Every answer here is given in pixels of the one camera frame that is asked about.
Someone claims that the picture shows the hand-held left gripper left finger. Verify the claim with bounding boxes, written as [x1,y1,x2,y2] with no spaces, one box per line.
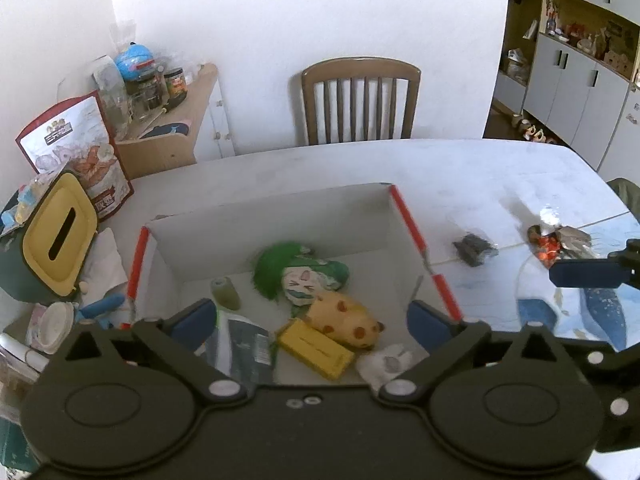
[49,298,248,404]

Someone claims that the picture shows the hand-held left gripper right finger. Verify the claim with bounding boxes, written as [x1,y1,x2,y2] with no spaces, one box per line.
[378,300,576,404]

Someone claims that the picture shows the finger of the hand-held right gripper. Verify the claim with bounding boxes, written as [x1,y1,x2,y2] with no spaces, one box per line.
[548,238,640,291]
[566,337,640,454]

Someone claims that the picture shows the pale green small roll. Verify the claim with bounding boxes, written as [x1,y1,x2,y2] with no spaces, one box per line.
[209,276,242,311]

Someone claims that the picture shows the red rooster plush toy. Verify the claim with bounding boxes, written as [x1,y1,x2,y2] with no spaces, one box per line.
[526,223,565,269]

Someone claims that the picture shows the yellow spotted plush toy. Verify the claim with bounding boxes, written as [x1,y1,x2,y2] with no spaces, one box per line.
[303,292,386,352]

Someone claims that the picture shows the green haired doll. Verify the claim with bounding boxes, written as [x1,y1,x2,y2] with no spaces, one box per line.
[252,241,351,307]

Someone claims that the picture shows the small yellow box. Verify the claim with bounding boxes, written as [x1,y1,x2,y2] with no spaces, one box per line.
[274,317,357,382]

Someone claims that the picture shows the red cardboard box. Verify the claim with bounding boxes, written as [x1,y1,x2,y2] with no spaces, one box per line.
[125,183,466,387]

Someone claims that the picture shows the black crinkled packet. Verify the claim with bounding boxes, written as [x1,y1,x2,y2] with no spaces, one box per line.
[452,232,500,267]

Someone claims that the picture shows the dark green jacket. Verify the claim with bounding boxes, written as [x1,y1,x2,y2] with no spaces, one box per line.
[607,178,640,212]

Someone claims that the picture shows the white paper tissue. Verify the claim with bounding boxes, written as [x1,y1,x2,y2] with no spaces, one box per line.
[75,227,132,307]

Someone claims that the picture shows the round white lidded container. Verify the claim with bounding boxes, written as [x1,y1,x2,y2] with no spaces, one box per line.
[31,302,76,354]

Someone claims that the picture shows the small shoes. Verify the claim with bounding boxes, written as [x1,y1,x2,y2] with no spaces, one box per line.
[509,114,549,144]

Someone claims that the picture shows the green tissue box yellow lid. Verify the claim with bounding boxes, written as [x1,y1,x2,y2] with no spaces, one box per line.
[0,169,100,306]

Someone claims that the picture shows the rolled paper tube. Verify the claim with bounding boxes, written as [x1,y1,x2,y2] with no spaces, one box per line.
[0,332,52,369]

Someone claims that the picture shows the dark blue fish-shaped pad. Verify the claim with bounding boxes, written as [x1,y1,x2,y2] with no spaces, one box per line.
[137,119,194,139]

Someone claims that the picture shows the colourful toy packet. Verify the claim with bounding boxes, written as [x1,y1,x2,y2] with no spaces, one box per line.
[0,174,39,237]

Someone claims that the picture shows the red printed snack bag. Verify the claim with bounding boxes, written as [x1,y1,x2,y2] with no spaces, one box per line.
[15,90,136,222]

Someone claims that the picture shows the wooden side cabinet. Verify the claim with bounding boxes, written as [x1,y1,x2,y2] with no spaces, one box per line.
[115,63,237,181]

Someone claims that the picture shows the dark glass jar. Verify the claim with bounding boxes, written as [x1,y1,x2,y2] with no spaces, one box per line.
[127,72,166,114]

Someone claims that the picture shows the jar with orange label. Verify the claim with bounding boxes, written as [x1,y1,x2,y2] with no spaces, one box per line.
[163,67,189,99]

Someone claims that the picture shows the clear plastic bag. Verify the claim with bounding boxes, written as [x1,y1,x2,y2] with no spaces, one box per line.
[92,54,132,139]

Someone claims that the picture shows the small blue globe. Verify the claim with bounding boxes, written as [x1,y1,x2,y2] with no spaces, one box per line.
[113,43,154,82]

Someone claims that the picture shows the brown wooden chair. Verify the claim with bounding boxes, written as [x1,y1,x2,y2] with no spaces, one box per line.
[300,57,422,147]

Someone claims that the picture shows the white wall cabinet unit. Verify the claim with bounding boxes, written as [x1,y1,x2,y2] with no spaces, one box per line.
[500,0,640,172]

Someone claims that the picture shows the black handled screwdriver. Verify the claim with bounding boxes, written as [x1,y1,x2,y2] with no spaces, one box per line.
[131,95,189,136]

